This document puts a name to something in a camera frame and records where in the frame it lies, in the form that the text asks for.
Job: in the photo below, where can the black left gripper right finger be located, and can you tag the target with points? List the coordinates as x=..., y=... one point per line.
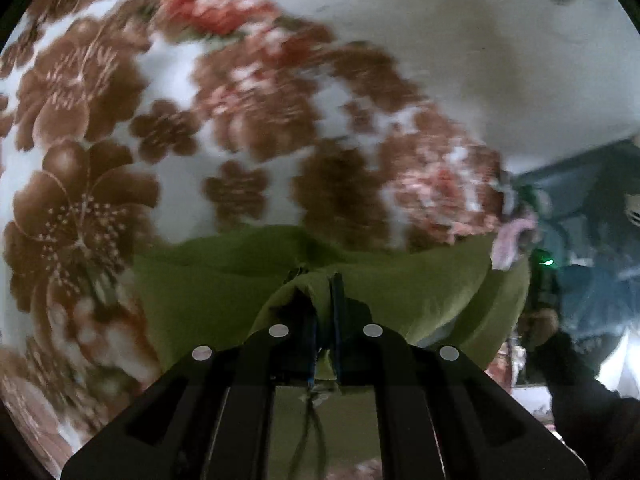
x=439, y=415

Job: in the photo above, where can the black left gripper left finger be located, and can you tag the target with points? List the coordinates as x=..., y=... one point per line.
x=209, y=418

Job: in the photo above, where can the olive green hooded jacket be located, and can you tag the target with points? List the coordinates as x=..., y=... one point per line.
x=218, y=290

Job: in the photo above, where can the person's right hand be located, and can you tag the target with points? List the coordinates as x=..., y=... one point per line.
x=537, y=327

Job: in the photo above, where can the pink cloth on pile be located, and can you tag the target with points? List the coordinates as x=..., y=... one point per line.
x=506, y=245

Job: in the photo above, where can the floral brown white bed blanket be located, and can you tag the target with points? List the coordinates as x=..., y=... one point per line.
x=126, y=124

